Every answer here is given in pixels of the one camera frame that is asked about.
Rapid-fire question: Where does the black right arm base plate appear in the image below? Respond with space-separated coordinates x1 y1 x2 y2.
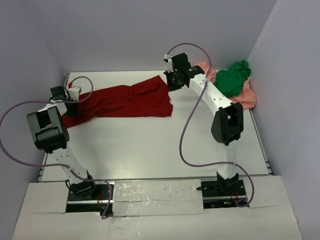
196 180 247 209

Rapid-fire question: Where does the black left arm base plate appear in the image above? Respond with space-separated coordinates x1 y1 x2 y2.
65 184 114 217

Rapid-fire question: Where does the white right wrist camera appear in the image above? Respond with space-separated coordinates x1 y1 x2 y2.
163 53 174 73

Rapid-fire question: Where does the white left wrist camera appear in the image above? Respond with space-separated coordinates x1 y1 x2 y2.
67 82 82 101

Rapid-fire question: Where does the white cardboard front cover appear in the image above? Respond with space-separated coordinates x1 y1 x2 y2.
12 176 302 240

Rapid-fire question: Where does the red t-shirt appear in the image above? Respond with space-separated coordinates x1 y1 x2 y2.
62 75 173 128

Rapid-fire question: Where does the green t-shirt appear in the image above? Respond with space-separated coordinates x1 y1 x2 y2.
213 60 252 98

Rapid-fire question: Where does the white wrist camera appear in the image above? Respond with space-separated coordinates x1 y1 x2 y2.
163 53 174 73
67 82 82 101

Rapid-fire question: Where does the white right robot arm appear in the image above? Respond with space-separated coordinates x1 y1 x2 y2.
164 53 244 196

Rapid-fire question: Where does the salmon pink t-shirt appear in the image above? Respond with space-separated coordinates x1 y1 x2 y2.
197 61 257 110

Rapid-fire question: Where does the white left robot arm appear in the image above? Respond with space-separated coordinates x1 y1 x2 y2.
26 86 98 200

